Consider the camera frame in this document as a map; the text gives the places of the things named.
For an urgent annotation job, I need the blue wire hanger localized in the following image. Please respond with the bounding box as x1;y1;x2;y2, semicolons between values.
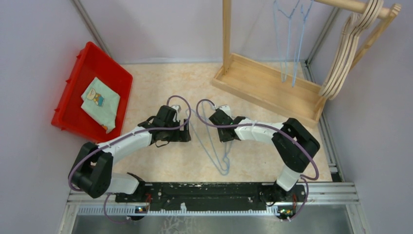
292;0;314;87
272;0;301;82
184;108;233;177

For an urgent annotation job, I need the beige plastic hanger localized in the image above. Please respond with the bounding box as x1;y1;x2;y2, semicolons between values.
321;0;381;99
319;0;378;98
319;0;375;97
322;0;385;100

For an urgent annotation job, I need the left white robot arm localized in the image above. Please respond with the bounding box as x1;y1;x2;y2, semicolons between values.
68;105;191;202

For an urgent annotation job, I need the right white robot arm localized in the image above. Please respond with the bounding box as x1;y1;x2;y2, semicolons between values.
209;108;320;201

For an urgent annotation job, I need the folded light green cloth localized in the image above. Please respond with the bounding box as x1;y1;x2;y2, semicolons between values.
81;77;120;134

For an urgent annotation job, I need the red plastic bin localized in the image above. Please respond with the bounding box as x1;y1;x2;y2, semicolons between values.
51;41;133;142

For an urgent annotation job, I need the wooden hanger rack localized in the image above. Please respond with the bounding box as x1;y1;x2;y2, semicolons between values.
212;0;402;128

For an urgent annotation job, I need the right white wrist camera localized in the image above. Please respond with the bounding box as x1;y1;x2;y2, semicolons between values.
218;105;232;117

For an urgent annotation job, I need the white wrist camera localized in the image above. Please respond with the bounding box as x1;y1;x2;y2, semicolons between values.
171;105;182;115
218;105;232;117

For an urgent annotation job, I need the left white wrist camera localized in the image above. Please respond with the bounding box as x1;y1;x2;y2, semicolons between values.
171;105;182;115

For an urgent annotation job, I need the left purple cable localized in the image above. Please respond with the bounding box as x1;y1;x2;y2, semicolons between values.
68;95;192;223

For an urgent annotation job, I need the purple cable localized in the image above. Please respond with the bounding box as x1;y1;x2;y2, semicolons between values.
68;95;192;223
195;98;320;222

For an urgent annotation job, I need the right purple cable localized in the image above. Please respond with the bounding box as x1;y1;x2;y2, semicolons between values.
195;98;320;222

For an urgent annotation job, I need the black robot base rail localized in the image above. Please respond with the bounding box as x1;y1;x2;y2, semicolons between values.
115;182;306;212

